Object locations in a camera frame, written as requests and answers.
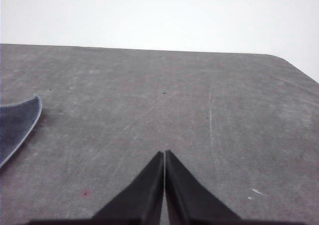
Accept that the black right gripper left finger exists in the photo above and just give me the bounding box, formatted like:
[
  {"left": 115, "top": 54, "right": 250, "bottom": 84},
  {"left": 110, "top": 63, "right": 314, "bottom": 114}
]
[{"left": 91, "top": 151, "right": 165, "bottom": 225}]

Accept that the purple towel with grey hem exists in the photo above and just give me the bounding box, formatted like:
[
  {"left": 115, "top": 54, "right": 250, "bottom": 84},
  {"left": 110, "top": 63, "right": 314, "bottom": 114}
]
[{"left": 0, "top": 94, "right": 42, "bottom": 169}]

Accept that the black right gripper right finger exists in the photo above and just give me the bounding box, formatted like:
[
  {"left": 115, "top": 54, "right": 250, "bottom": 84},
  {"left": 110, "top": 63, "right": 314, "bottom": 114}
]
[{"left": 164, "top": 149, "right": 243, "bottom": 225}]

